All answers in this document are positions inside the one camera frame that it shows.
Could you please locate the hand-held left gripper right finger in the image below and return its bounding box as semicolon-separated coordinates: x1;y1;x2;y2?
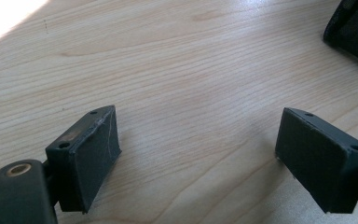
275;107;358;215

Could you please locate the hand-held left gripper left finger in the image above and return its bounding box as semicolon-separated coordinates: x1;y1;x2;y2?
45;105;122;215

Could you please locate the black mesh pencil case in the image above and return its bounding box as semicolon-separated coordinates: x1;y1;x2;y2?
323;0;358;71

